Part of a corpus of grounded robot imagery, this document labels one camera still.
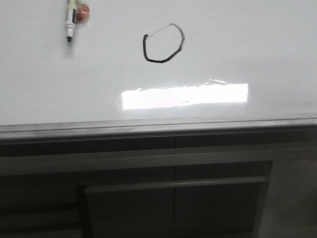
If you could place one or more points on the black whiteboard marker with tape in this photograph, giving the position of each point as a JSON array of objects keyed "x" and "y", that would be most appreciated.
[{"x": 77, "y": 13}]

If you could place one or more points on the white whiteboard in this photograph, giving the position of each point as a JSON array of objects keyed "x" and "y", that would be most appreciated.
[{"x": 141, "y": 67}]

